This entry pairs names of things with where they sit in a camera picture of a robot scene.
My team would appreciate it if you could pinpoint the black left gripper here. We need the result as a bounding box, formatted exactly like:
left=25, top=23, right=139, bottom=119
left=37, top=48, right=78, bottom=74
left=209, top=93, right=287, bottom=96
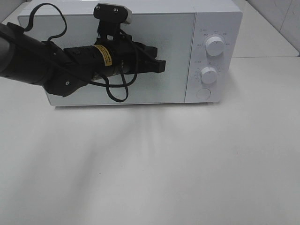
left=109, top=35, right=166, bottom=75

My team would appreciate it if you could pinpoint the white timer knob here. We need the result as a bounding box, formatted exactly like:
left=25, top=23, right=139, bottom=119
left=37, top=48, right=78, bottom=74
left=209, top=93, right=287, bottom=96
left=200, top=67, right=218, bottom=84

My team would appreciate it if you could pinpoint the round white door button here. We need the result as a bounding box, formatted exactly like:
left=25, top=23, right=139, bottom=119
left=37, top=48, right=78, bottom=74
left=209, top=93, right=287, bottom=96
left=196, top=88, right=211, bottom=102

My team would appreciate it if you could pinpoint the white microwave door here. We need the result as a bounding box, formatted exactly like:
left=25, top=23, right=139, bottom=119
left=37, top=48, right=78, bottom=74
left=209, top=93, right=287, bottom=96
left=28, top=10, right=195, bottom=104

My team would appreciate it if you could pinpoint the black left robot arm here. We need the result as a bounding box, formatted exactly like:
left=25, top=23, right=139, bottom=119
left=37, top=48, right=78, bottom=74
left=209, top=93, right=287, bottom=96
left=0, top=23, right=166, bottom=97

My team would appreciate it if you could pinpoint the white microwave oven body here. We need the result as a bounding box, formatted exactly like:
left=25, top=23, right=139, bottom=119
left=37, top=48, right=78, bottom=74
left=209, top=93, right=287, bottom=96
left=17, top=0, right=242, bottom=103

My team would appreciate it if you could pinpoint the upper white power knob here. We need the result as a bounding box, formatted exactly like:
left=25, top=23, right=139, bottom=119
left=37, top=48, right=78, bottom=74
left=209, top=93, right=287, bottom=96
left=205, top=35, right=225, bottom=56

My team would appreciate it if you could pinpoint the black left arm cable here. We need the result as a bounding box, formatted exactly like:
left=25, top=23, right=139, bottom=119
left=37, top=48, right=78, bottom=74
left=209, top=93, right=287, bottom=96
left=22, top=2, right=139, bottom=103

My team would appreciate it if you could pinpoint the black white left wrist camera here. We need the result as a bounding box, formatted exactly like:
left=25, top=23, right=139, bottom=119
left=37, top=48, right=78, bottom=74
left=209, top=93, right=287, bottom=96
left=93, top=3, right=132, bottom=40

